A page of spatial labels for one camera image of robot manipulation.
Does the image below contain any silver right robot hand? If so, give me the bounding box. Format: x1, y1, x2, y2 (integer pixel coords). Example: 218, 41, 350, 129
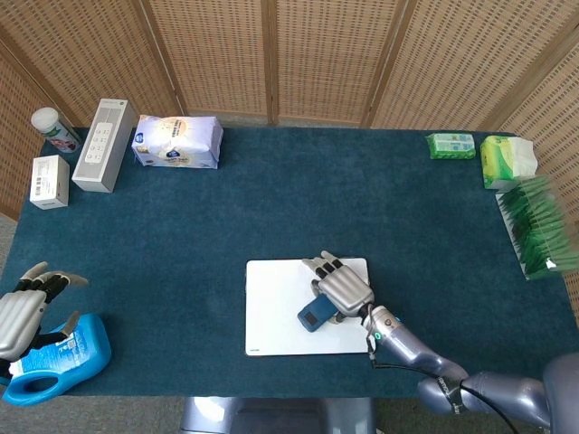
301, 250, 376, 326

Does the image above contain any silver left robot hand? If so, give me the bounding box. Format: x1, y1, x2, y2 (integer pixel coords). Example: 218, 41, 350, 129
0, 260, 90, 376

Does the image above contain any blue whiteboard eraser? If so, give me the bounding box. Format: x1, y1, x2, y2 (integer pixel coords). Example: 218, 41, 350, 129
296, 294, 340, 335

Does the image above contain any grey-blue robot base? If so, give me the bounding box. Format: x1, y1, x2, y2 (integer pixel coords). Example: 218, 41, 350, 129
179, 396, 377, 434

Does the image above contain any white dry-erase board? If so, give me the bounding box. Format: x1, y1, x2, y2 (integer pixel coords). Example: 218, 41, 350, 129
244, 257, 373, 358

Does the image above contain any blue detergent bottle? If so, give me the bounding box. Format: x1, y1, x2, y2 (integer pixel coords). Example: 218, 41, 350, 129
0, 312, 113, 407

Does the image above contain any teal carpet table cover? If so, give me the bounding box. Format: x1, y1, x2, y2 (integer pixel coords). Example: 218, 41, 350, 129
0, 126, 579, 400

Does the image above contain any small white cardboard box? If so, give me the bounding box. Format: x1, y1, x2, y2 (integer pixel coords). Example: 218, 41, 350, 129
29, 155, 71, 212

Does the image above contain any green wet wipes pack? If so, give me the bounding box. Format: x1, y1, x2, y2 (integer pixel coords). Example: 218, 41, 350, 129
427, 131, 478, 161

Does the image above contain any long grey power strip box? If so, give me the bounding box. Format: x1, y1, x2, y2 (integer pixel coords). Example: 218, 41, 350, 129
71, 98, 138, 194

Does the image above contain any white-lidded round canister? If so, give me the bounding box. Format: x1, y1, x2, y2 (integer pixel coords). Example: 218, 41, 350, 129
30, 107, 82, 155

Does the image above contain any clear box of green sachets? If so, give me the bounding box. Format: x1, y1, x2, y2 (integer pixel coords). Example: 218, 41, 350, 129
495, 175, 579, 282

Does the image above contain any yellow-green tissue pack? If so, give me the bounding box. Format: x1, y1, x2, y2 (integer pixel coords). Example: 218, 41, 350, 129
479, 134, 539, 191

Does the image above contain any white and blue tissue pack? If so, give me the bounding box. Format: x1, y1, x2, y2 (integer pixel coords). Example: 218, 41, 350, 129
130, 114, 224, 171

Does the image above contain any wooden rattan folding screen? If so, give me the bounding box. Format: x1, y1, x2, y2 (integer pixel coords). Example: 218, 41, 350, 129
0, 0, 579, 222

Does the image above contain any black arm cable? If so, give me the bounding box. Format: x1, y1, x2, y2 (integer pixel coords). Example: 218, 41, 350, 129
365, 332, 521, 434

